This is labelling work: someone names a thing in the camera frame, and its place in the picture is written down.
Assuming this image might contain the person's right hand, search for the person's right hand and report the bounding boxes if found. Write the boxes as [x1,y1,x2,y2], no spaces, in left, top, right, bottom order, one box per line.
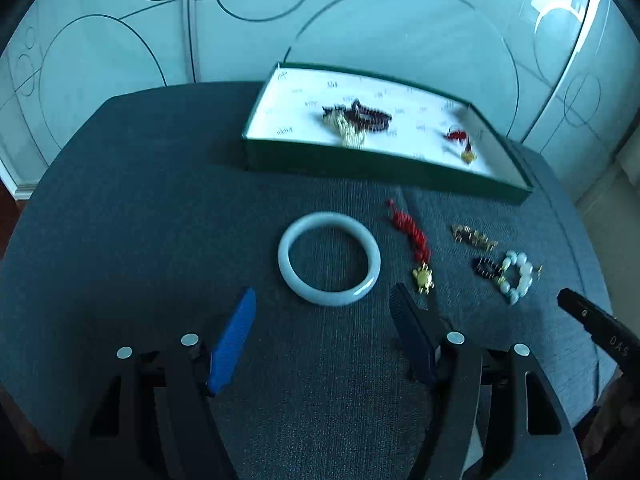
[580,372,639,460]

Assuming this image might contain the dark red bead bracelet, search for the dark red bead bracelet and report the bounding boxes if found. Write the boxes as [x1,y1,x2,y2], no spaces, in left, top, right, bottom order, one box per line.
[321,97,394,135]

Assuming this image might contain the red knot tassel pendant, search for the red knot tassel pendant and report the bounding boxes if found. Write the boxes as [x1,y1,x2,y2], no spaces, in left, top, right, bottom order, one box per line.
[442,126,477,165]

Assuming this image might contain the green shallow jewelry box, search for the green shallow jewelry box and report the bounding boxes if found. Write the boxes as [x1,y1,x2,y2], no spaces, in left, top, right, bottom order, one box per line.
[242,63,534,205]

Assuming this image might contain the white jade bead bracelet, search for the white jade bead bracelet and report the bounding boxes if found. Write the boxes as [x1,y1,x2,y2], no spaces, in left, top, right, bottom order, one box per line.
[472,250,545,306]

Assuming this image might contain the white jade bangle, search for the white jade bangle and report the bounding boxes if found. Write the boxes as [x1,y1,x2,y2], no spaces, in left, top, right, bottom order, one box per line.
[278,211,382,308]

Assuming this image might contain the red cord gold charm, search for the red cord gold charm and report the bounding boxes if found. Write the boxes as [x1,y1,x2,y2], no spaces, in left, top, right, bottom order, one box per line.
[386,200,435,295]

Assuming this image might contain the gold chain bracelet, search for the gold chain bracelet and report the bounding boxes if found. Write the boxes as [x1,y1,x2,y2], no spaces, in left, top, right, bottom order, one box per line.
[450,223,499,253]

